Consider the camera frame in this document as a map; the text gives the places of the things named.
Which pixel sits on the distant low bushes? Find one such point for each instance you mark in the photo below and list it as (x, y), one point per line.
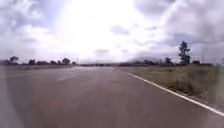
(150, 62)

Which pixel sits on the grey asphalt road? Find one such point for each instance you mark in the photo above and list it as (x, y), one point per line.
(100, 100)

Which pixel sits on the white painted edge line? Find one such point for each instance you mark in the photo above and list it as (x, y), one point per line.
(173, 93)

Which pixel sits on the row of distant trees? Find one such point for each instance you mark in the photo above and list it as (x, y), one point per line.
(40, 61)

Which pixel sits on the tall dark tree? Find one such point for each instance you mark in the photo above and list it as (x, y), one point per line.
(184, 53)

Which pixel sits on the dry grass verge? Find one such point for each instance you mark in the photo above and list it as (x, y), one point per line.
(186, 80)

